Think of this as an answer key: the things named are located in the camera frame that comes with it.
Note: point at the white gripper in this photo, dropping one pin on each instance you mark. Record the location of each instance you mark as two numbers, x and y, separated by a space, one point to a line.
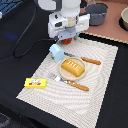
61 28

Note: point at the red toy pepper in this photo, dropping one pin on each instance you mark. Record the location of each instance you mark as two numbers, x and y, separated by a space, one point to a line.
67 41

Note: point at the light blue cup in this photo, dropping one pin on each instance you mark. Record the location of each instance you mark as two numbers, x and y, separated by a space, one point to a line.
56 52

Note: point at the toy bread loaf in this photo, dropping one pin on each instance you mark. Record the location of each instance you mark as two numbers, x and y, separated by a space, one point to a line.
73 67

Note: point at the yellow butter box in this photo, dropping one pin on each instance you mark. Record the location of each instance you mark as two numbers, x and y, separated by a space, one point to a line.
35 83

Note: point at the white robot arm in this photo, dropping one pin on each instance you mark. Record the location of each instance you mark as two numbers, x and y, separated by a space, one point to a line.
67 8

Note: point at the large grey pot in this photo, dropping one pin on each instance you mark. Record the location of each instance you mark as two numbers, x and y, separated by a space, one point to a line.
97 11

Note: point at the round wooden plate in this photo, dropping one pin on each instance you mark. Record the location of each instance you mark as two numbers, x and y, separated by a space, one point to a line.
68 76

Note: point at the brown wooden board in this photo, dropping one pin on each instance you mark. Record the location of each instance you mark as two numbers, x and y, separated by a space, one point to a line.
111 29

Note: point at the blue dish rack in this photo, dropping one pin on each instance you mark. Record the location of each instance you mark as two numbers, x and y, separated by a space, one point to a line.
7 5

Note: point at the beige bowl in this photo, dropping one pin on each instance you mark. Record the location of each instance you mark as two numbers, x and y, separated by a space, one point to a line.
124 16

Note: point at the white woven placemat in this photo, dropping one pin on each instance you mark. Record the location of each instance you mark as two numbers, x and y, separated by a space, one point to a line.
75 106

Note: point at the knife with orange handle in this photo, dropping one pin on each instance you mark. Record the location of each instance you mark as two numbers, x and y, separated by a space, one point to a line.
84 59

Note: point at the fork with orange handle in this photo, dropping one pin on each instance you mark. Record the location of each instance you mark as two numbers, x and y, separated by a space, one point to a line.
72 83

